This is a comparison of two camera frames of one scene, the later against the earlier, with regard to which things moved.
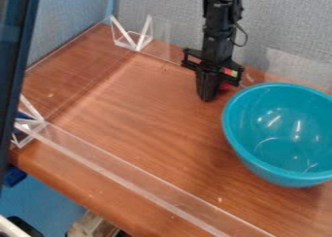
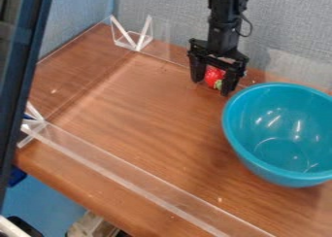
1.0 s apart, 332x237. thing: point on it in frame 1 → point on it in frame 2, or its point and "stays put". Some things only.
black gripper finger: (208, 84) → (197, 67)
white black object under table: (13, 226) stays put
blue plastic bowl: (277, 126) stays put
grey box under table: (90, 225) stays put
